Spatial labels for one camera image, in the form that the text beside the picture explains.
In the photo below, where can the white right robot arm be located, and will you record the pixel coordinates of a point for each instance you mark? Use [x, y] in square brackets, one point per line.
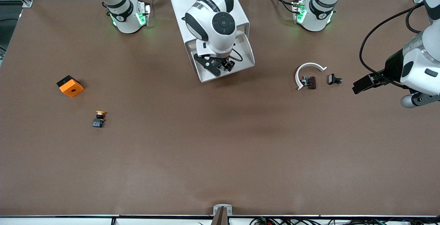
[209, 25]

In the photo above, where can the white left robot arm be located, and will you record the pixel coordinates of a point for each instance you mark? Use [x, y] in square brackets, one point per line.
[419, 70]

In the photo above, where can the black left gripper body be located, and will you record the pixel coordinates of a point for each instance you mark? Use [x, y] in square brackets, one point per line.
[394, 66]

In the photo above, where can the white curved plastic piece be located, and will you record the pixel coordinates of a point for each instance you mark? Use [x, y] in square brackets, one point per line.
[297, 77]

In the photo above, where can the small black clip component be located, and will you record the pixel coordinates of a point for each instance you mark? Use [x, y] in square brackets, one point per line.
[331, 79]

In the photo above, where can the orange box with hole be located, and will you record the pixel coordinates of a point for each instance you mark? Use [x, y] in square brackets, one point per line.
[72, 89]

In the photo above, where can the metal table edge rail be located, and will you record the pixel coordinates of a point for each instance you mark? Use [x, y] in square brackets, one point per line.
[68, 216]

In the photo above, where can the brown table cover sheet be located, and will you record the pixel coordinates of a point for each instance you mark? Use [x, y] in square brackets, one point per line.
[220, 149]

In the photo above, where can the white drawer cabinet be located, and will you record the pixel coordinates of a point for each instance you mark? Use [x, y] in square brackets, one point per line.
[178, 4]

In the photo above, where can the yellow mushroom push button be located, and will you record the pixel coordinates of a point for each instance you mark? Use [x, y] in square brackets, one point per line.
[98, 123]

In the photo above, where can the small brown switch component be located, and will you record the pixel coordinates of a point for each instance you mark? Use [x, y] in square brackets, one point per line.
[312, 82]

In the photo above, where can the grey metal bracket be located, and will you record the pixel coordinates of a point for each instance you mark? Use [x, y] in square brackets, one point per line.
[222, 207]

